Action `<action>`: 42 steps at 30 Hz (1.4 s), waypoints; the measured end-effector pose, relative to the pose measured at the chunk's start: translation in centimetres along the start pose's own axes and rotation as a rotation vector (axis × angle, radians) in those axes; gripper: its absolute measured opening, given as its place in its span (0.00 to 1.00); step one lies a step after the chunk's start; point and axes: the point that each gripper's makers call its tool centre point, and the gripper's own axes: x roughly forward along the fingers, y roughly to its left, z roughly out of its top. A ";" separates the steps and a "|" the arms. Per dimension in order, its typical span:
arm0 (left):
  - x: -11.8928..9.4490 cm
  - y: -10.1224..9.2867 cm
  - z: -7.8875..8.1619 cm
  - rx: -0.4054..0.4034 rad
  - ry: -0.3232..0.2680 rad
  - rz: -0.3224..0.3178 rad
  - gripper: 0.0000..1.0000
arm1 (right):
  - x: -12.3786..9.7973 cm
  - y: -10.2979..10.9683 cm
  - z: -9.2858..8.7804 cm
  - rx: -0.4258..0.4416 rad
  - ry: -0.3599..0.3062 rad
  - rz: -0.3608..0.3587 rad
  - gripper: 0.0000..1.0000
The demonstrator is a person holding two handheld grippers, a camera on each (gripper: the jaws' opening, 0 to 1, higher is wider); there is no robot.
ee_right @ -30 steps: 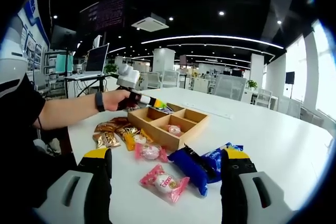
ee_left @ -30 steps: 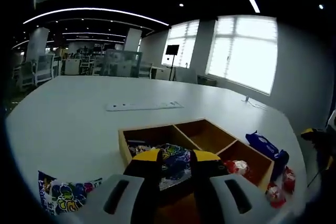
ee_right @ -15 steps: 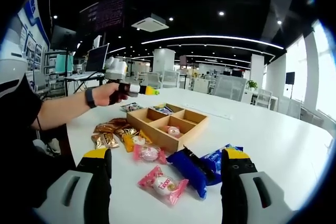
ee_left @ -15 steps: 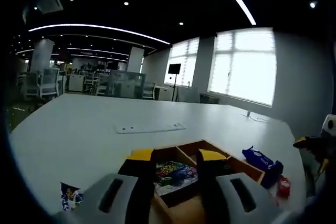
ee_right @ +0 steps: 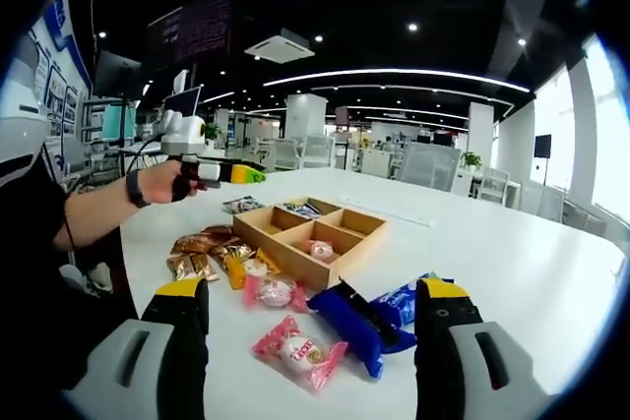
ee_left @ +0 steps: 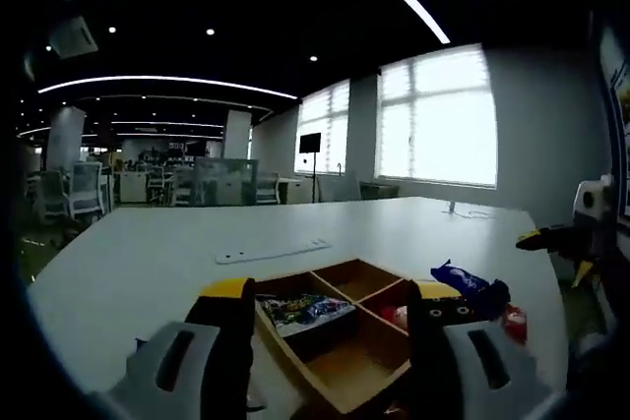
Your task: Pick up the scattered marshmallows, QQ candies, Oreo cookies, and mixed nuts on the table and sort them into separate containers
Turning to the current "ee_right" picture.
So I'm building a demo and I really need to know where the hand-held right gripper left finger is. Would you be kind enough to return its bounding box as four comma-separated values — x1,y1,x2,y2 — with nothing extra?
61,276,211,420

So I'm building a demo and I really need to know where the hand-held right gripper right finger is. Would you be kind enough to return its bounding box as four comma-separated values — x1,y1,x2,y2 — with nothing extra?
414,276,551,420

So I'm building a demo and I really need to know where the blue cookie pack white print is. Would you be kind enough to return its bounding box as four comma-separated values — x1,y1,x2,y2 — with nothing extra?
369,270,457,330

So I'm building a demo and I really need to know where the wooden divided container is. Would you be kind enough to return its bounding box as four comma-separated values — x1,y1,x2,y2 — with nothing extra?
231,196,390,293

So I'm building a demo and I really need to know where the dark blue cookie pack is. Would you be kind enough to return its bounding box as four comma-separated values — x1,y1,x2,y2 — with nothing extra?
305,277,419,381

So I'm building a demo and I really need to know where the orange marshmallow packet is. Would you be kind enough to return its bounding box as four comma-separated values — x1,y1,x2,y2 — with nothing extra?
223,246,282,292

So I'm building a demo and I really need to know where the pink marshmallow packet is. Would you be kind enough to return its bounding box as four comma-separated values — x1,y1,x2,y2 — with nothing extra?
243,272,310,314
251,315,349,395
305,239,337,263

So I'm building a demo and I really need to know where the person's left hand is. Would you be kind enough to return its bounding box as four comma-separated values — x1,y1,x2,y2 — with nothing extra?
142,158,208,205

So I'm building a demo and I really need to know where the large potted plant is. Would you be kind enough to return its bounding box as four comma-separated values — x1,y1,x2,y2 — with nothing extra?
202,122,223,149

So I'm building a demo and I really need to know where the silver laptop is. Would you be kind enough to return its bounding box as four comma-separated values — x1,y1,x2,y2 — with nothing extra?
160,85,204,121

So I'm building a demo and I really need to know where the teal panel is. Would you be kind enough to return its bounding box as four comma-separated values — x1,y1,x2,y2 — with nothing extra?
100,103,138,142

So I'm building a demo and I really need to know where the black wristband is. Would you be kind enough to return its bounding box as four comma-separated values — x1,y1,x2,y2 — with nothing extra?
125,168,152,209

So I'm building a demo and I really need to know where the black monitor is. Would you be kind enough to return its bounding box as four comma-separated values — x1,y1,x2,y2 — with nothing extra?
92,49,143,99

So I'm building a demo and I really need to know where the white table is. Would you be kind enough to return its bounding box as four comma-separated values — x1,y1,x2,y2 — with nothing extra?
120,167,629,420

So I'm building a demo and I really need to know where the hanging dark display screen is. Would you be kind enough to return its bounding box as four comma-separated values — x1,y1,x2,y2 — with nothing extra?
147,0,232,67

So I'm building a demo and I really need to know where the ceiling air conditioner unit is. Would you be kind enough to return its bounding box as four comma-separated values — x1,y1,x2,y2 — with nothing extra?
244,28,316,65

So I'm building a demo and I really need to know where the white cabinet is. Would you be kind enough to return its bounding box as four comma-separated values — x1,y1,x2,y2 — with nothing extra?
361,150,395,178

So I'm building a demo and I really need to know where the white chest device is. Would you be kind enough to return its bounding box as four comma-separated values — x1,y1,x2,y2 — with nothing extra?
0,53,49,178

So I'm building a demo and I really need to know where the person's black shirt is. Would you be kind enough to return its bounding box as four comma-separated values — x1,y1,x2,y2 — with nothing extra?
0,153,139,391

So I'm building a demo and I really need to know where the curved ceiling light strip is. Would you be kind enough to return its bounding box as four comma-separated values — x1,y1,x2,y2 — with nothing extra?
263,68,533,94

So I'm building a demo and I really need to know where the frosted desk partition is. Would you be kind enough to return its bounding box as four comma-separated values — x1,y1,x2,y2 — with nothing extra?
401,141,462,193

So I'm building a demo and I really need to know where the small potted plant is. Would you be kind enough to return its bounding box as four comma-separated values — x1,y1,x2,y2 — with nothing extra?
460,150,484,173

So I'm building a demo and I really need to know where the narrow bright window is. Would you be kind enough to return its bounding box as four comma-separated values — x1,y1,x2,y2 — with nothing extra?
534,80,575,190

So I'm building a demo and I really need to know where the wide bright window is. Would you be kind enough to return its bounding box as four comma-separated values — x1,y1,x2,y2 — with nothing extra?
583,33,630,224

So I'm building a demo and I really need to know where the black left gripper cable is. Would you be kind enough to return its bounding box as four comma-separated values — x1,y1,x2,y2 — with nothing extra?
125,138,166,176

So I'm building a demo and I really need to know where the blue white wall poster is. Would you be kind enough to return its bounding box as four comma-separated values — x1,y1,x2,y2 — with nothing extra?
29,0,95,139

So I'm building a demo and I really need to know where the white table cable cover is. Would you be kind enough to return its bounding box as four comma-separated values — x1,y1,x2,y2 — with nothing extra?
339,196,437,228

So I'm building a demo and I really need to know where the thin black chest cable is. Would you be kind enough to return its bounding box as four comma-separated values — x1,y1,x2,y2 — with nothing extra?
62,201,80,254

